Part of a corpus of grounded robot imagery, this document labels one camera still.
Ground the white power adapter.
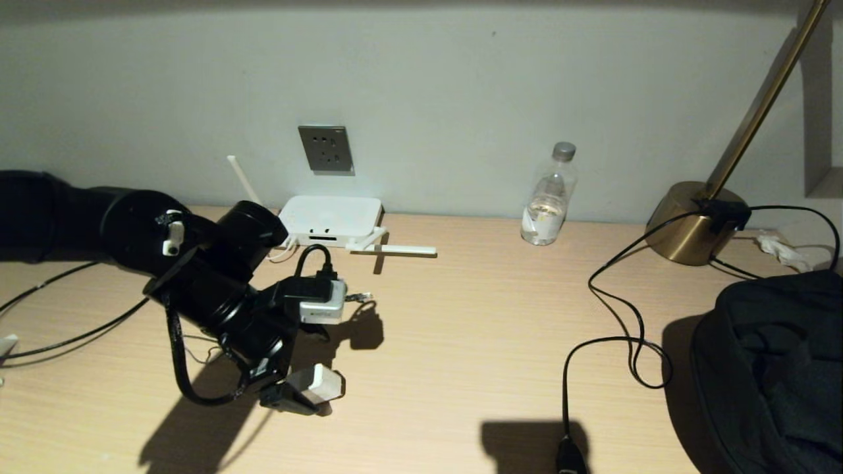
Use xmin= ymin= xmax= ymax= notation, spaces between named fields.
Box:
xmin=285 ymin=363 xmax=345 ymax=406

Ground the white router with antennas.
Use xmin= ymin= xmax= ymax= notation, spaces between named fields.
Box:
xmin=227 ymin=155 xmax=438 ymax=257

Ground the clear plastic water bottle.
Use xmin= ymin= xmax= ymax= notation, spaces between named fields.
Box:
xmin=520 ymin=142 xmax=578 ymax=247

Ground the brass desk lamp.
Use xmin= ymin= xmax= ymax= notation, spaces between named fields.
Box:
xmin=644 ymin=0 xmax=829 ymax=267

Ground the black box on lamp base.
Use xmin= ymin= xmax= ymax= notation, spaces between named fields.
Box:
xmin=692 ymin=197 xmax=751 ymax=234

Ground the black fabric bag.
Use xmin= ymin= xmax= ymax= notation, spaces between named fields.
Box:
xmin=688 ymin=270 xmax=843 ymax=474

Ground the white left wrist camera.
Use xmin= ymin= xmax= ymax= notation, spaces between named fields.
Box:
xmin=277 ymin=275 xmax=348 ymax=325

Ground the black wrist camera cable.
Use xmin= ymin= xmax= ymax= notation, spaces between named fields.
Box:
xmin=163 ymin=242 xmax=338 ymax=406

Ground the black ethernet cable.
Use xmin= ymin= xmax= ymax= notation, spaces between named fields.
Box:
xmin=0 ymin=262 xmax=373 ymax=360

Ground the grey wall socket plate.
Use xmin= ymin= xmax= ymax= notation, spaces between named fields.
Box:
xmin=298 ymin=125 xmax=356 ymax=176

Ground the black lamp power cable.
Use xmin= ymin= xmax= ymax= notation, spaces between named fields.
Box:
xmin=557 ymin=209 xmax=709 ymax=474

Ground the black lamp cord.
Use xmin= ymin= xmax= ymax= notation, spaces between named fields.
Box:
xmin=708 ymin=257 xmax=745 ymax=280

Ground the thin black cable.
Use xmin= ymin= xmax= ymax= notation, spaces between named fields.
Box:
xmin=748 ymin=205 xmax=840 ymax=272

